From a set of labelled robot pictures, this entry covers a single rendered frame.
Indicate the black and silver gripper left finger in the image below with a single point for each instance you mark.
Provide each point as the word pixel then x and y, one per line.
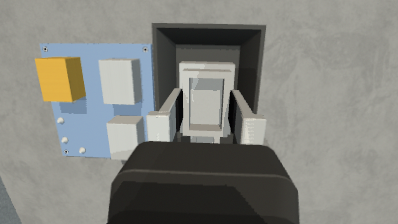
pixel 163 124

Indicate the yellow-orange block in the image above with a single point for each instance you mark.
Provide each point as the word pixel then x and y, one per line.
pixel 61 78

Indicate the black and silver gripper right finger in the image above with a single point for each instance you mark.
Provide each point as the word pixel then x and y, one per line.
pixel 249 128

